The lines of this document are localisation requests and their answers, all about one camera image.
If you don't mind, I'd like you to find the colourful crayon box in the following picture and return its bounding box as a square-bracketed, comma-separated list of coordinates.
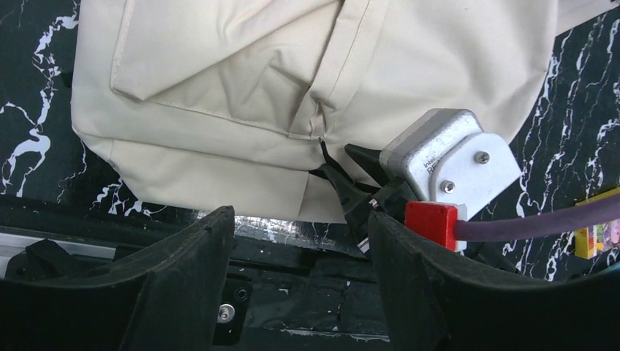
[574, 207, 619, 260]

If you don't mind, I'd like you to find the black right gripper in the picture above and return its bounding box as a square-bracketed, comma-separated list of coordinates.
[311, 143, 417, 252]

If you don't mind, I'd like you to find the beige canvas backpack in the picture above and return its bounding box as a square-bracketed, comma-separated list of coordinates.
[69, 0, 620, 224]

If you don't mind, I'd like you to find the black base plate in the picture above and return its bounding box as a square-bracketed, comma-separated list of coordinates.
[1, 196, 391, 350]

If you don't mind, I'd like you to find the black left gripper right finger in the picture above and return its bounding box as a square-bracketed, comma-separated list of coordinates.
[368, 211, 619, 350]

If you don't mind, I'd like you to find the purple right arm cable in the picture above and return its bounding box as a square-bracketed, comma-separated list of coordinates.
[455, 192, 620, 244]

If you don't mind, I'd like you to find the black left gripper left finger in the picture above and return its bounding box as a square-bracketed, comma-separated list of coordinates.
[1, 206, 235, 350]

